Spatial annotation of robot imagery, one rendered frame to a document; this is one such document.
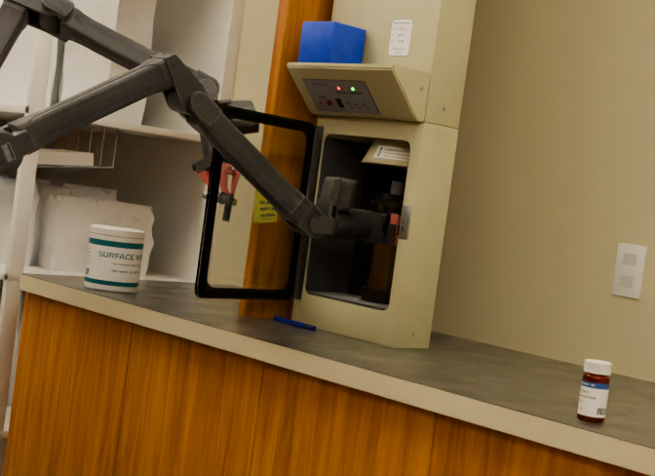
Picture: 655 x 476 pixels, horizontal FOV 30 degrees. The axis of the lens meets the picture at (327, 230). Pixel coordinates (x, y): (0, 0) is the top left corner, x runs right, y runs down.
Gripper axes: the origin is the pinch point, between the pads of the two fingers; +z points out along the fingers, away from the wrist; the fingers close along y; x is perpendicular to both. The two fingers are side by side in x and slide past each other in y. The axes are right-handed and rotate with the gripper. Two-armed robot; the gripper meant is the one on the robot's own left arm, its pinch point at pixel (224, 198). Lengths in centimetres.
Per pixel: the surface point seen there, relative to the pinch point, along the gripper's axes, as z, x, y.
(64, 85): -65, -26, 76
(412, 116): -4.7, -15.6, -40.7
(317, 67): -21.8, -9.3, -24.3
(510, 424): 64, 15, -64
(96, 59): -71, -32, 67
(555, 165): 2, -61, -46
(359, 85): -14.4, -11.1, -32.6
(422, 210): 12.4, -22.3, -33.6
